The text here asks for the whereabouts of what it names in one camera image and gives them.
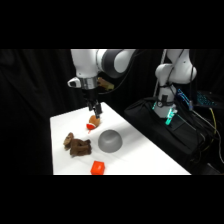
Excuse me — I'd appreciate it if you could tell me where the brown object behind arm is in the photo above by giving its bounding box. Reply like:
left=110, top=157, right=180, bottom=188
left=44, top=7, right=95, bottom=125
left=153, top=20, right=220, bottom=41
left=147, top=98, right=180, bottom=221
left=96, top=77, right=115, bottom=92

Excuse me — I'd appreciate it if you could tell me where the blue lit electronics box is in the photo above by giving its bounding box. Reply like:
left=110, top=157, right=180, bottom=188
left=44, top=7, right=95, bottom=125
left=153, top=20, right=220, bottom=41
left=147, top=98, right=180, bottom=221
left=176, top=87, right=224, bottom=110

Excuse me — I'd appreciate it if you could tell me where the grey upturned bowl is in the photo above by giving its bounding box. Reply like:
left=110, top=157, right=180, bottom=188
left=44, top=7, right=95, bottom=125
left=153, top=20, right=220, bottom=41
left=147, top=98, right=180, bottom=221
left=97, top=129, right=124, bottom=154

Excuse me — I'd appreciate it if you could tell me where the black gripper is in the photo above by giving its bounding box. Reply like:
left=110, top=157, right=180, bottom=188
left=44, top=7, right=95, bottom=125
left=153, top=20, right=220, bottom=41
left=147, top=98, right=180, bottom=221
left=81, top=87, right=102, bottom=119

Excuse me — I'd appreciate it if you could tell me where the black curtain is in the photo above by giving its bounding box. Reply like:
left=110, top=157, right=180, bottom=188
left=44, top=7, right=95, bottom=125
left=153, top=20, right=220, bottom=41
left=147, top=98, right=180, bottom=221
left=0, top=49, right=224, bottom=176

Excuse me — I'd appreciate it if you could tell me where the yellow cable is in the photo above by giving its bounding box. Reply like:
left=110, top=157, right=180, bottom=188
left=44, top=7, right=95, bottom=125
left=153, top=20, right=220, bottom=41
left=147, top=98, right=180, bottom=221
left=192, top=107, right=224, bottom=164

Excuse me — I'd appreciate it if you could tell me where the black robot stand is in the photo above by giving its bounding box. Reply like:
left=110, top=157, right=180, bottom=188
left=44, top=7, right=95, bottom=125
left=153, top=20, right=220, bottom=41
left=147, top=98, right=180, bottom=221
left=123, top=97, right=224, bottom=176

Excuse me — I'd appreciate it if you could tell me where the orange red block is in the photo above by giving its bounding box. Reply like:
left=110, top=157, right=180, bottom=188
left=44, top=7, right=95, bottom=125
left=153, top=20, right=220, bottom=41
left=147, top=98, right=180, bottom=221
left=90, top=160, right=107, bottom=176

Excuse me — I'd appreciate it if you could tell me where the brown plush dog toy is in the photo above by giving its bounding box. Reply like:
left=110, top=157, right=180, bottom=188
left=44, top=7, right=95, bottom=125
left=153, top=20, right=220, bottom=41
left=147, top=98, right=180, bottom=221
left=63, top=132, right=93, bottom=158

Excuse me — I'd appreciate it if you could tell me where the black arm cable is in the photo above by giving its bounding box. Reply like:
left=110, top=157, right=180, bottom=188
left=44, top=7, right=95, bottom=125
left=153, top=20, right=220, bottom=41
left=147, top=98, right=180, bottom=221
left=98, top=49, right=145, bottom=96

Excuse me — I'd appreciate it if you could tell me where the orange and red toy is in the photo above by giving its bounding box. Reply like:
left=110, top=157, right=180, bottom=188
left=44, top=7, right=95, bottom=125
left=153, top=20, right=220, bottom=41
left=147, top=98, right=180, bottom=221
left=86, top=115, right=102, bottom=131

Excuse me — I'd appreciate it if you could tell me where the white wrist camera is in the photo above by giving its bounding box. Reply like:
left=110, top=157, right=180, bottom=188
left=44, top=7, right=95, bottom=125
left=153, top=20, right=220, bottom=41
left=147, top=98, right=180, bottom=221
left=67, top=77, right=83, bottom=89

